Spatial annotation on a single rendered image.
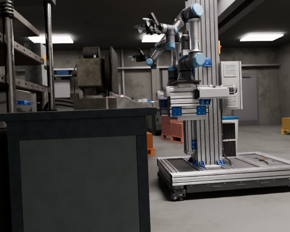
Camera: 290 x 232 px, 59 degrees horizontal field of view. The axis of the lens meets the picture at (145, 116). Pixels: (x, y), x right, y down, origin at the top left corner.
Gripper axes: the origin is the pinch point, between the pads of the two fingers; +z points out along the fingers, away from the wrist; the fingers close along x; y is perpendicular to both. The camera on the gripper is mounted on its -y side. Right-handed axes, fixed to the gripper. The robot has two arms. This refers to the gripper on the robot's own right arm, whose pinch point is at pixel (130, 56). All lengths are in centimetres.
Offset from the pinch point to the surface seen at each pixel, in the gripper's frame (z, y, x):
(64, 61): 489, -63, 536
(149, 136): 24, 128, 114
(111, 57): 132, -23, 217
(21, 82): 21, 23, -155
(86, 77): 186, 14, 194
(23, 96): 21, 33, -156
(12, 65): 9, 12, -173
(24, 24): 31, -22, -134
